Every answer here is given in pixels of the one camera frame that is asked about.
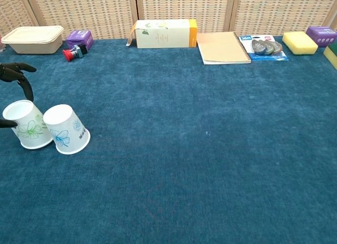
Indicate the green yellow scouring sponge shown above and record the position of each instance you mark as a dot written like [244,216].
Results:
[332,55]

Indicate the beige lidded food container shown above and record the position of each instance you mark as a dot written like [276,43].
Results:
[34,40]

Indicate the wooden woven folding screen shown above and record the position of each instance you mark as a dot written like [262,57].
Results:
[168,9]

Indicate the blue correction tape blister pack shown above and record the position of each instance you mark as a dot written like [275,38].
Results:
[265,48]

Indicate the purple cardboard box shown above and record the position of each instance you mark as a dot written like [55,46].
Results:
[322,35]
[80,38]

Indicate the tan spiral notebook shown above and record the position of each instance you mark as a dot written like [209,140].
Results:
[223,47]

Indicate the blue felt table mat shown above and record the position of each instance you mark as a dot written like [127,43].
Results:
[184,149]

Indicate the white orange carton box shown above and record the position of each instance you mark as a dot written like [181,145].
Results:
[166,34]

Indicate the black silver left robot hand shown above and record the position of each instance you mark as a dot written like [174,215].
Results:
[15,70]

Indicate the white paper cup blue flower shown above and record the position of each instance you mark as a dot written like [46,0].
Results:
[65,130]

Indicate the white paper cup green flower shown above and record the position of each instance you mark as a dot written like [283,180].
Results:
[29,125]

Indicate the red emergency stop button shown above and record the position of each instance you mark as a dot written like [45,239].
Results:
[74,52]

